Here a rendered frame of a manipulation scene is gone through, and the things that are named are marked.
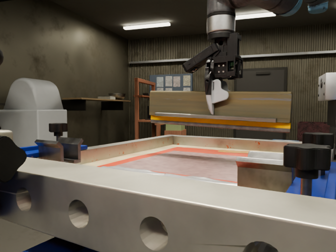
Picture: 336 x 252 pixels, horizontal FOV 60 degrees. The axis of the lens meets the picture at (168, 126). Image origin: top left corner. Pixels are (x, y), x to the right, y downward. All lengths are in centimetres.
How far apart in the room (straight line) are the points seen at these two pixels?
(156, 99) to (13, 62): 484
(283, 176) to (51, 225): 28
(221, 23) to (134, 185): 64
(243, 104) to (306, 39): 773
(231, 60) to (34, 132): 406
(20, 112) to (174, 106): 405
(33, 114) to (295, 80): 628
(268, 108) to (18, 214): 61
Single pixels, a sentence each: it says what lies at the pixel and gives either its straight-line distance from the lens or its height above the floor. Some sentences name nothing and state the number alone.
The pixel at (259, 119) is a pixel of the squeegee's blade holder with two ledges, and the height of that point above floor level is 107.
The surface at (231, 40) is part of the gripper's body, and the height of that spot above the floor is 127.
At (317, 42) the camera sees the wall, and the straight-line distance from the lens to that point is 849.
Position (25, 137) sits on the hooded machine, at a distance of 474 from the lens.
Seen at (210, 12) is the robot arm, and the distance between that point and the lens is 82.
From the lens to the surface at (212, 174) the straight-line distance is 63.
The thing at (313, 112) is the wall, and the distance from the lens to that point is 832.
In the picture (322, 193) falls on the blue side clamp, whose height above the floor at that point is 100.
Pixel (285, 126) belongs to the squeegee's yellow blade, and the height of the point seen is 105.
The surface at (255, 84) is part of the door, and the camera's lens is 821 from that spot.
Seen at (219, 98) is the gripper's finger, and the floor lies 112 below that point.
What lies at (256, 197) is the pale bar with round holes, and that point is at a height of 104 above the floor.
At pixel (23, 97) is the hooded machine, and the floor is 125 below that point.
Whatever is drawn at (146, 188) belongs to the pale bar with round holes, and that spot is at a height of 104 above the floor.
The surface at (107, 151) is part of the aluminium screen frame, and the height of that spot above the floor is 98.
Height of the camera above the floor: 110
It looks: 3 degrees down
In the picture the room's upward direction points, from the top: straight up
